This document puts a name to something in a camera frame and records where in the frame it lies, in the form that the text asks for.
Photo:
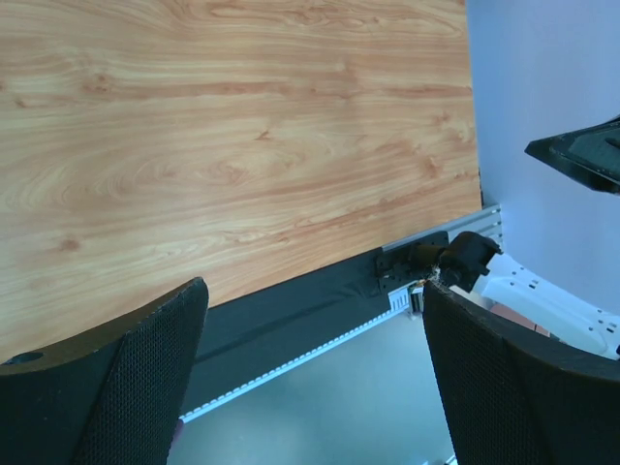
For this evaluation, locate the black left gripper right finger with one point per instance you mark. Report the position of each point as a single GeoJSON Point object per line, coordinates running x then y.
{"type": "Point", "coordinates": [513, 396]}

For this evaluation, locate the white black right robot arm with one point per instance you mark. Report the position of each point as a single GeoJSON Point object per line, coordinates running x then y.
{"type": "Point", "coordinates": [474, 263]}

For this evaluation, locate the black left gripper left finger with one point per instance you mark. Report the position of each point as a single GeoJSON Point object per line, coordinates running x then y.
{"type": "Point", "coordinates": [109, 395]}

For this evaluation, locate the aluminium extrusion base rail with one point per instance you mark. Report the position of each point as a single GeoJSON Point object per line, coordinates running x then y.
{"type": "Point", "coordinates": [486, 222]}

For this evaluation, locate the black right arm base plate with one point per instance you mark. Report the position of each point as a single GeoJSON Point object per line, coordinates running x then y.
{"type": "Point", "coordinates": [410, 262]}

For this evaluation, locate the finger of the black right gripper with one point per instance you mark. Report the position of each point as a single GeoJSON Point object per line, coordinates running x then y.
{"type": "Point", "coordinates": [589, 156]}

